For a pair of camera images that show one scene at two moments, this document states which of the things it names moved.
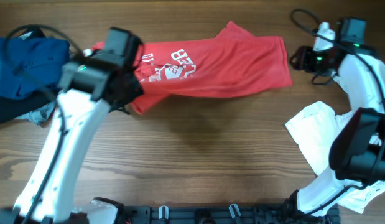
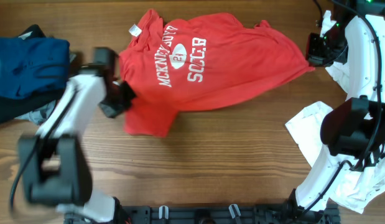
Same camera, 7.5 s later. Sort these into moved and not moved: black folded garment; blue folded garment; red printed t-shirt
Moved: red printed t-shirt
Not moved: blue folded garment; black folded garment
